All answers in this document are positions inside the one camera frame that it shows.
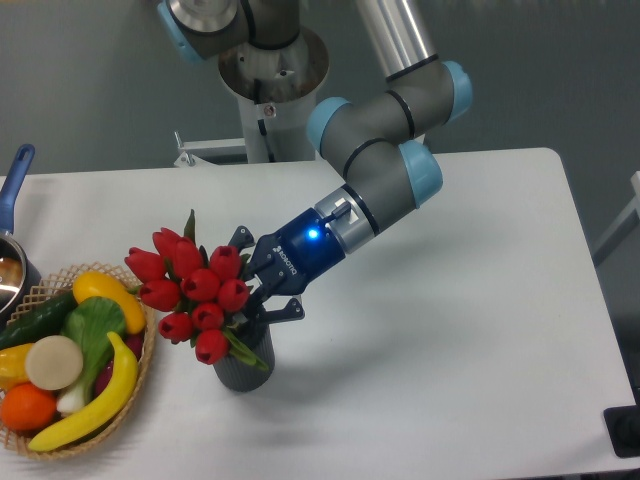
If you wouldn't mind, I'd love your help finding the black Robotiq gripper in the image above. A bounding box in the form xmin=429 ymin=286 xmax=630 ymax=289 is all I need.
xmin=228 ymin=208 xmax=346 ymax=325

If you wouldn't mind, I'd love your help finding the red tulip bouquet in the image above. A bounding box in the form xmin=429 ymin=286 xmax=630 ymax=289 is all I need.
xmin=125 ymin=212 xmax=250 ymax=365

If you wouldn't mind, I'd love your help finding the dark grey ribbed vase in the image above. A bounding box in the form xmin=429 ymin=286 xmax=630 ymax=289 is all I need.
xmin=213 ymin=324 xmax=275 ymax=392

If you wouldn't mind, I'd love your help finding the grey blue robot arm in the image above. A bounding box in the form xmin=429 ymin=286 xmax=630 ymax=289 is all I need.
xmin=157 ymin=1 xmax=473 ymax=324

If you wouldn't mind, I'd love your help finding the purple red vegetable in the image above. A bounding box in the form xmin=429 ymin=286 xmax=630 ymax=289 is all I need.
xmin=93 ymin=333 xmax=144 ymax=397

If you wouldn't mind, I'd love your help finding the green bok choy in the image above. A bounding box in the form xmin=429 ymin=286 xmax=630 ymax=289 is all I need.
xmin=57 ymin=297 xmax=126 ymax=416

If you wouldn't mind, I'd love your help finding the yellow banana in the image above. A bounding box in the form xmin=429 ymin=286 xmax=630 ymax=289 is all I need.
xmin=28 ymin=332 xmax=138 ymax=453

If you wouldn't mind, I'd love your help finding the woven wicker basket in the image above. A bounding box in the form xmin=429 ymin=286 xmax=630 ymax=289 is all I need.
xmin=1 ymin=262 xmax=156 ymax=461

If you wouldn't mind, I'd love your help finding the green cucumber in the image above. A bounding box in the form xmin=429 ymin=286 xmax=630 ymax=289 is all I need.
xmin=1 ymin=291 xmax=77 ymax=350

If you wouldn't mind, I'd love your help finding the beige round disc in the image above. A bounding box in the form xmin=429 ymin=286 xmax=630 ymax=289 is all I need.
xmin=25 ymin=335 xmax=83 ymax=391

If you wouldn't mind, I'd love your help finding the yellow pepper left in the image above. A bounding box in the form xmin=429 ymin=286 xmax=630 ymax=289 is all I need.
xmin=0 ymin=343 xmax=34 ymax=391

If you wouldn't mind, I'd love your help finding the orange fruit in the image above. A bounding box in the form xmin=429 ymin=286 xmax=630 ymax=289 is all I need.
xmin=1 ymin=383 xmax=57 ymax=431

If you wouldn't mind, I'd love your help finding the black device at edge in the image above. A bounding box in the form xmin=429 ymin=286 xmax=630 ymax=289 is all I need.
xmin=603 ymin=405 xmax=639 ymax=458

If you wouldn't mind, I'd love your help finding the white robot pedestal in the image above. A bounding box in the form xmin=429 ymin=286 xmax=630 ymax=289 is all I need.
xmin=176 ymin=26 xmax=329 ymax=166

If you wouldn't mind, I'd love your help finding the blue handled saucepan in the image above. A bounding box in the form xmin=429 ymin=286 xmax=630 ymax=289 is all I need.
xmin=1 ymin=144 xmax=41 ymax=329

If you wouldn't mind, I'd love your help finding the white table leg frame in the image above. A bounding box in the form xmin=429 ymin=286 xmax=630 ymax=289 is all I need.
xmin=591 ymin=171 xmax=639 ymax=268

